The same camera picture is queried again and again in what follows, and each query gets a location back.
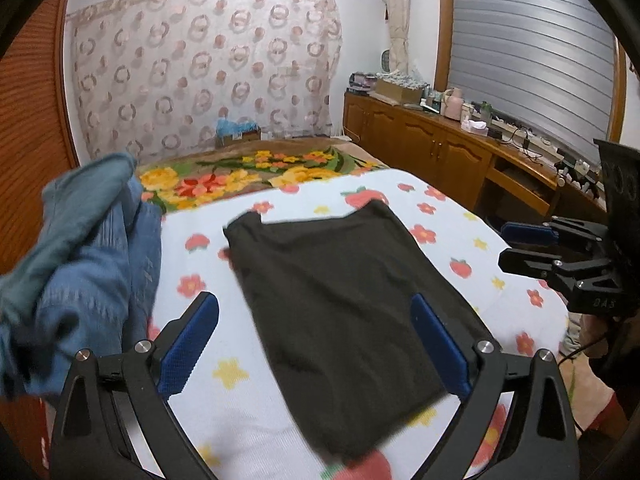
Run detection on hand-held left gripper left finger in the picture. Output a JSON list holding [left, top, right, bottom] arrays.
[[50, 291, 221, 480]]

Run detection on pink thermos jug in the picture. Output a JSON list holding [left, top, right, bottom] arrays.
[[442, 87, 463, 120]]

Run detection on black pants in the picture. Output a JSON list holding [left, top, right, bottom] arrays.
[[222, 199, 493, 466]]

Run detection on black cable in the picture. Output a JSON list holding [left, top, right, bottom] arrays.
[[559, 319, 617, 433]]

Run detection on teal denim jeans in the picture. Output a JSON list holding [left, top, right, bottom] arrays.
[[0, 152, 138, 311]]

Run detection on small cardboard box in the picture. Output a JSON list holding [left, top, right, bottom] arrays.
[[216, 130, 262, 148]]

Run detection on blue denim jeans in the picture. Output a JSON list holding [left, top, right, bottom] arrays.
[[0, 180, 163, 401]]

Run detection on white strawberry flower blanket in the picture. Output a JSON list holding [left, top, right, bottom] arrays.
[[107, 167, 571, 480]]

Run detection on grey window blind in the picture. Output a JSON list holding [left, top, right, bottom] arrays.
[[447, 0, 618, 161]]

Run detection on beige tied curtain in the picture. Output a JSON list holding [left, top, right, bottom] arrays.
[[382, 0, 413, 78]]

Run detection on floral plush blanket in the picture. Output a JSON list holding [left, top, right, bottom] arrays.
[[135, 139, 391, 217]]

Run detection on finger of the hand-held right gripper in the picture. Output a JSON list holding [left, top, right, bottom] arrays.
[[497, 247, 616, 293], [501, 216, 608, 253]]

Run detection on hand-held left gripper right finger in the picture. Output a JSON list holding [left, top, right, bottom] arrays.
[[410, 292, 581, 480]]

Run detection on wooden sideboard cabinet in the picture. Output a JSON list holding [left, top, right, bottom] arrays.
[[342, 89, 608, 226]]

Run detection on white power strip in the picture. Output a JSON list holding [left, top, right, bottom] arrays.
[[492, 115, 561, 153]]

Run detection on wooden louvred wardrobe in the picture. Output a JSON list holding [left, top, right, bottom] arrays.
[[0, 0, 81, 276]]

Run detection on circle patterned sheer curtain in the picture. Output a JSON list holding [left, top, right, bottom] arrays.
[[65, 0, 343, 161]]

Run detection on cardboard box with packets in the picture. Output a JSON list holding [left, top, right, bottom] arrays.
[[374, 72, 423, 105]]

